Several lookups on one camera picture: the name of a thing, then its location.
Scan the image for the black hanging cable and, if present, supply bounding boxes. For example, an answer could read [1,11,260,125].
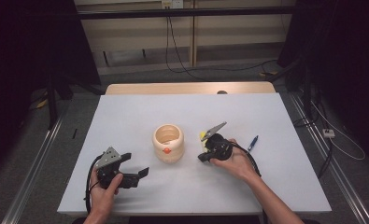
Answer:
[164,16,278,80]

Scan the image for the white wall socket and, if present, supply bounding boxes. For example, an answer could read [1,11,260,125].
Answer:
[161,0,185,10]

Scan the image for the metal floor rail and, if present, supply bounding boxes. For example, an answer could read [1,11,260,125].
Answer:
[1,104,68,224]
[289,92,369,224]

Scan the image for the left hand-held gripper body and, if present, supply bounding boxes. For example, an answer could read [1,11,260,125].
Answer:
[94,146,141,190]

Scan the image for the cream wooden pen holder cup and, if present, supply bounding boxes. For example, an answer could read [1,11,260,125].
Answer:
[151,123,186,164]

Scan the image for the black floor cable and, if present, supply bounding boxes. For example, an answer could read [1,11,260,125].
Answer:
[291,114,334,179]

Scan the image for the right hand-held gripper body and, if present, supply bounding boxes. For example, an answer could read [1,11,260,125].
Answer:
[200,121,235,163]

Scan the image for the person's right hand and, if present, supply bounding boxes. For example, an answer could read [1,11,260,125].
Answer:
[209,138,259,184]

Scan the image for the black stand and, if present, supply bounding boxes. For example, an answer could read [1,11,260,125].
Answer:
[46,74,75,131]

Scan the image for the white power adapter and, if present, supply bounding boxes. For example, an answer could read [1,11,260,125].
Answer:
[321,128,336,140]

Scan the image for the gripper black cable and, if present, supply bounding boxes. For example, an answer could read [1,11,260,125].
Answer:
[84,154,105,215]
[231,142,268,224]

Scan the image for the yellow highlighter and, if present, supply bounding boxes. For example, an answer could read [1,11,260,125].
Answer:
[199,131,209,154]

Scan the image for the white table cover board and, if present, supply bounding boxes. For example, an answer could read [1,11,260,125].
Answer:
[56,92,333,217]

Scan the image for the person's left hand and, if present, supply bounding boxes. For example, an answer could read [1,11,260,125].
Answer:
[89,168,124,220]

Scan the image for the blue pen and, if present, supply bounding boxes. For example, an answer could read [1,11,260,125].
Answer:
[248,134,260,153]

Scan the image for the black horizontal bar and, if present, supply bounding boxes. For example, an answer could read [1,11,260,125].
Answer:
[77,6,296,21]

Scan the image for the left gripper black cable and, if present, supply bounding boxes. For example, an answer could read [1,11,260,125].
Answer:
[84,154,105,215]

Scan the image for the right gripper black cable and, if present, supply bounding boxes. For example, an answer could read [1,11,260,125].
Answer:
[231,142,268,224]

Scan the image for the thin white cable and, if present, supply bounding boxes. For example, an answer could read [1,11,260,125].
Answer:
[309,98,367,161]

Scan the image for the beige vertical post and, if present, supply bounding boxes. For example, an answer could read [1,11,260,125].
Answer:
[188,0,198,68]

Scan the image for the wooden table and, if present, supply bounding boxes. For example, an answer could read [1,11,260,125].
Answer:
[105,80,277,96]

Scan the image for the dark curtain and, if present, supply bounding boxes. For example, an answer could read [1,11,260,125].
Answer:
[0,0,103,179]
[277,0,369,167]

